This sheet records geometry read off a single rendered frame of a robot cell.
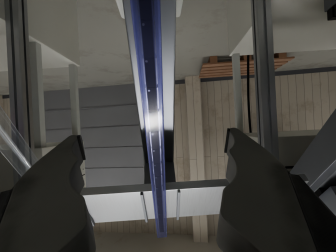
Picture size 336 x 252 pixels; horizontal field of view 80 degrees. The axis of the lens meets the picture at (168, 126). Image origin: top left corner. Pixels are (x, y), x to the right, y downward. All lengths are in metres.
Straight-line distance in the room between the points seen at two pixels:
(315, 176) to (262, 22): 0.41
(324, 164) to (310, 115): 4.24
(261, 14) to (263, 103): 0.24
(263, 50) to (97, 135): 4.35
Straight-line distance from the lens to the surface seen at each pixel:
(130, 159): 4.50
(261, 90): 0.61
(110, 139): 4.61
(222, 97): 4.29
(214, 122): 4.24
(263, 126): 0.61
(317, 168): 0.50
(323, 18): 0.91
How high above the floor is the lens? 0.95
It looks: level
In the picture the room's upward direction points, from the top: 177 degrees clockwise
